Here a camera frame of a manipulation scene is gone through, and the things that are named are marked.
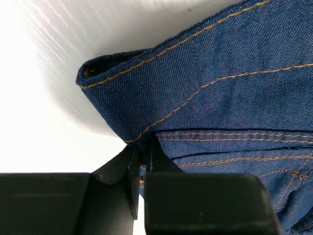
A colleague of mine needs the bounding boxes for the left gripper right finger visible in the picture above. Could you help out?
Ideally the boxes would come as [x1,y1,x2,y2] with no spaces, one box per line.
[144,139,282,235]

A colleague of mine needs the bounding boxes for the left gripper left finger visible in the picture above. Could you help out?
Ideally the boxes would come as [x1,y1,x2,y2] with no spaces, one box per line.
[0,146,140,235]

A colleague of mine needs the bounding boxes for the dark blue denim trousers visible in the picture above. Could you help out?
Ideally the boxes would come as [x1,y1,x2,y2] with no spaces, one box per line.
[76,0,313,235]

